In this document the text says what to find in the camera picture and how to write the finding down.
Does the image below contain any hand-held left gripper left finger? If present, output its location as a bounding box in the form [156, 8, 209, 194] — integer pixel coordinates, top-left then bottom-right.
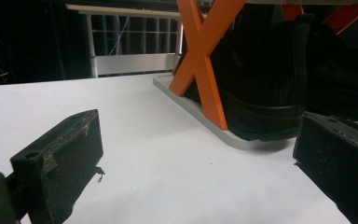
[9, 108, 105, 224]

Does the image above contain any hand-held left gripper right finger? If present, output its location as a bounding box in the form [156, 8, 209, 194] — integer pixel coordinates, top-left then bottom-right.
[293, 111, 358, 224]

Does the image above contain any black knit shoe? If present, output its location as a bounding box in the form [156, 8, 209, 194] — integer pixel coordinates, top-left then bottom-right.
[306, 22, 358, 124]
[183, 13, 311, 143]

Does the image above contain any orange and grey shoe rack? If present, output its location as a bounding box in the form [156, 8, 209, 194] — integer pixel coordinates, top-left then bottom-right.
[152, 0, 358, 152]

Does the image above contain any dark curtain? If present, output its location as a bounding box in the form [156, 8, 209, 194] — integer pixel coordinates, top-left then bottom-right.
[43, 0, 183, 82]

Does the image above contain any white cable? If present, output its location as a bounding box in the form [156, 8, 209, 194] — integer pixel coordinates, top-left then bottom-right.
[107, 16, 130, 56]

